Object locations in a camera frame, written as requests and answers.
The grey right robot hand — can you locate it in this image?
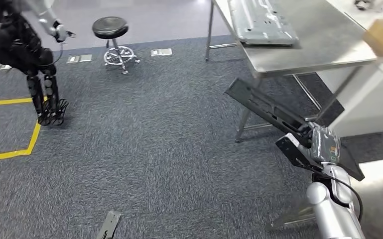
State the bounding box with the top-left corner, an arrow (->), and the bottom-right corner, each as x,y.
305,122 -> 342,164

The black plastic plate part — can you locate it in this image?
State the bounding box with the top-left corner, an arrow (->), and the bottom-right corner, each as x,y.
224,77 -> 366,182

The stainless steel workbench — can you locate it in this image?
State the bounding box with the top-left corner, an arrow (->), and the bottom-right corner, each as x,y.
205,0 -> 383,144

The grey sheet metal part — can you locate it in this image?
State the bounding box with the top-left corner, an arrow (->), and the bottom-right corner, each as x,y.
227,0 -> 300,46

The white desk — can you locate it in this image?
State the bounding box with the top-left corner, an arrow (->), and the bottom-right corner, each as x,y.
316,0 -> 383,138

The small grey device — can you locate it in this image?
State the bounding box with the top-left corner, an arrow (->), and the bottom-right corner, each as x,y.
354,0 -> 377,10

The black round stool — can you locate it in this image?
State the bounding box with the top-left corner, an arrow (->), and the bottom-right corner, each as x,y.
91,16 -> 141,75

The yellow floor tape square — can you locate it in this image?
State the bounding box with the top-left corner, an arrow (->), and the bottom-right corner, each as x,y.
0,96 -> 48,164

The black humanoid robot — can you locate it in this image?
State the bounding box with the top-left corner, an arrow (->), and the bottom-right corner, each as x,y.
0,0 -> 76,126

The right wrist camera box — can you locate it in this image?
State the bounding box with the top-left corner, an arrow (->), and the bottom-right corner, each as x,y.
274,132 -> 324,172

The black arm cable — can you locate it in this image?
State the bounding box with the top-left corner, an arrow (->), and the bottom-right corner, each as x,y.
313,168 -> 364,223

